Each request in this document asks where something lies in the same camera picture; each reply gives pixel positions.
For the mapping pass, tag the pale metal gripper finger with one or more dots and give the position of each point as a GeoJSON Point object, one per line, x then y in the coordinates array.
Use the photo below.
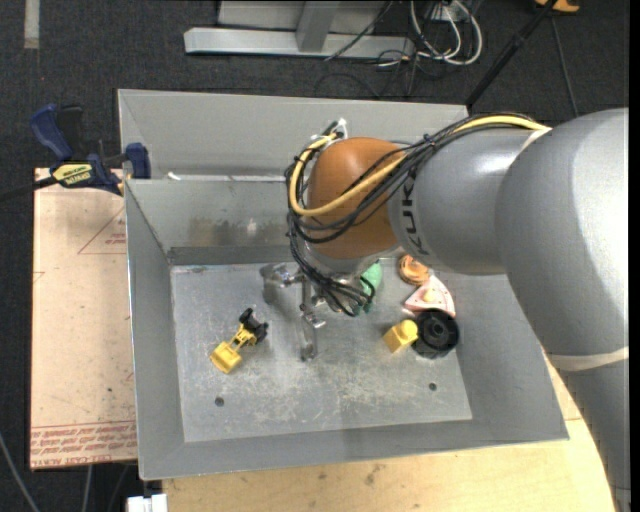
{"type": "Point", "coordinates": [271, 285]}
{"type": "Point", "coordinates": [310, 345]}

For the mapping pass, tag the grey metal bin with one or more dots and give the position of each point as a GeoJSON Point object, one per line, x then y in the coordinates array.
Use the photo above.
{"type": "Point", "coordinates": [300, 400]}

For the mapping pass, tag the orange round toy food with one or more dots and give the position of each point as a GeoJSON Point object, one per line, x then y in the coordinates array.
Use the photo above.
{"type": "Point", "coordinates": [413, 271]}

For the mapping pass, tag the yellow and black toy vehicle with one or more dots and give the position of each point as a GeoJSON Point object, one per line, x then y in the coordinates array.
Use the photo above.
{"type": "Point", "coordinates": [230, 352]}

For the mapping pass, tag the yellow toy block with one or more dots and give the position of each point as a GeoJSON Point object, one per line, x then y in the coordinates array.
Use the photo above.
{"type": "Point", "coordinates": [400, 336]}

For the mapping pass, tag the pink triangular toy slice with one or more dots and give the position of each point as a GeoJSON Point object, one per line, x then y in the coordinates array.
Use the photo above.
{"type": "Point", "coordinates": [434, 296]}

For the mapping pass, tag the black round knob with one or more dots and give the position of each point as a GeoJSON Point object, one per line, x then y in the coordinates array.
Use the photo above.
{"type": "Point", "coordinates": [440, 334]}

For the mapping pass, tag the brown cardboard board, red print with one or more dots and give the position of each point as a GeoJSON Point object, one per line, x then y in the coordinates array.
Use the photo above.
{"type": "Point", "coordinates": [80, 325]}

